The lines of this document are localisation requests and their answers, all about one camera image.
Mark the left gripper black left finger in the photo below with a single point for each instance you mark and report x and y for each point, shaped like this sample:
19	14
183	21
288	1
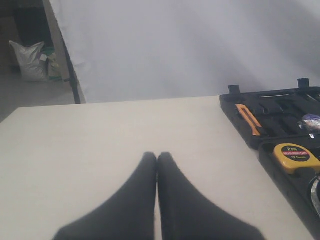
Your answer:
128	215

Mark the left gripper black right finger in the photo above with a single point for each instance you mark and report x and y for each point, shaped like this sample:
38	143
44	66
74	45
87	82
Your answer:
186	214

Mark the claw hammer black grip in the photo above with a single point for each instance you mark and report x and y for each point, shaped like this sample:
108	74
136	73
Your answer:
314	194

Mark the electrical tape roll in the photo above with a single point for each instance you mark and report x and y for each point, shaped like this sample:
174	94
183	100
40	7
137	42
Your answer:
310	123

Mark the black plastic tool case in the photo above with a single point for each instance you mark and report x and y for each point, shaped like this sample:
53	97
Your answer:
279	111

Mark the orange utility knife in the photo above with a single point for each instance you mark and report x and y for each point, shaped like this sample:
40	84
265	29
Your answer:
256	127

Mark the yellow measuring tape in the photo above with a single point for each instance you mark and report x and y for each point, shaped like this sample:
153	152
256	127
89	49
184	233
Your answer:
292	157

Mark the black backdrop stand pole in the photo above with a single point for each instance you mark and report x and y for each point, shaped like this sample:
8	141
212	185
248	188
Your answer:
72	77

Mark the green printed bag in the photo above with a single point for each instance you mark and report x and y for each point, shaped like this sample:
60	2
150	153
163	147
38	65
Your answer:
53	68

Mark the white backdrop cloth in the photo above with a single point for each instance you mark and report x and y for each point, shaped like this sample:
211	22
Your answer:
124	50

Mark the white woven sack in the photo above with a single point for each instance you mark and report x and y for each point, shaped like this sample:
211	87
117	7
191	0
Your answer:
32	67

